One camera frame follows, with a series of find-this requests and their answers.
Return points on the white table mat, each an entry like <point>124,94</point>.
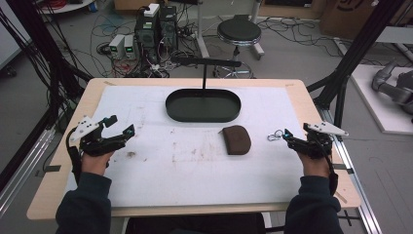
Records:
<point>181,175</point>

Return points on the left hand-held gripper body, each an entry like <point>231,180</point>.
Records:
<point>94,144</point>

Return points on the grey power supply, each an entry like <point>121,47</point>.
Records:
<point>116,45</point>
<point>130,47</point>

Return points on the white table leg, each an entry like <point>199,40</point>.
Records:
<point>201,32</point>

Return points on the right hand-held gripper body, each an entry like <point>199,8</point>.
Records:
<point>316,144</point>

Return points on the black tray with hanger stand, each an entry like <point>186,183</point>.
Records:
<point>203,109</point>

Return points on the person's left hand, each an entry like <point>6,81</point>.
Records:
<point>94,164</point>

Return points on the brown pouch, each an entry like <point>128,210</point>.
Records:
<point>237,140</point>

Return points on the black frame post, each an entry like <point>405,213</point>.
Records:
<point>354,55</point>
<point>42,42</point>

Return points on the person's right hand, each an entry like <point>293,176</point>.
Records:
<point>315,167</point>

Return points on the aluminium rail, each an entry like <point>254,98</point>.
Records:
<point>354,182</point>
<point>24,169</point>

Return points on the white board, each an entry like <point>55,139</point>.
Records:
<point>380,113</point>

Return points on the white box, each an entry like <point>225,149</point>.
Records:
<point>152,9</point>

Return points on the black round stool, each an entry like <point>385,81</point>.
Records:
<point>239,31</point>

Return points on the black computer tower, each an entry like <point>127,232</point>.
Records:
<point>146,35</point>
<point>168,27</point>

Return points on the cardboard box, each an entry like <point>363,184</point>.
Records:
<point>354,18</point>

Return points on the black tape strip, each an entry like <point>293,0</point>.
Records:
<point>52,168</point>
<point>344,168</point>

